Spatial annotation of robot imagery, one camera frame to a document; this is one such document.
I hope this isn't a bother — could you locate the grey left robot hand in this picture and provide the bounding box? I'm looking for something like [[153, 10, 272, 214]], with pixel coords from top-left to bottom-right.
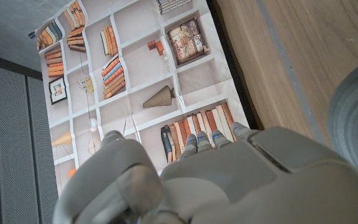
[[53, 121, 358, 224]]

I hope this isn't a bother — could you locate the grey round saucer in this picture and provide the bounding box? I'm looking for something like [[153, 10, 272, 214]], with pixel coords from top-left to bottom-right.
[[326, 55, 358, 190]]

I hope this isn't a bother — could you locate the printed bookshelf backdrop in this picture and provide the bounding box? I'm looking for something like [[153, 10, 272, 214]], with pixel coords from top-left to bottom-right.
[[28, 0, 251, 194]]

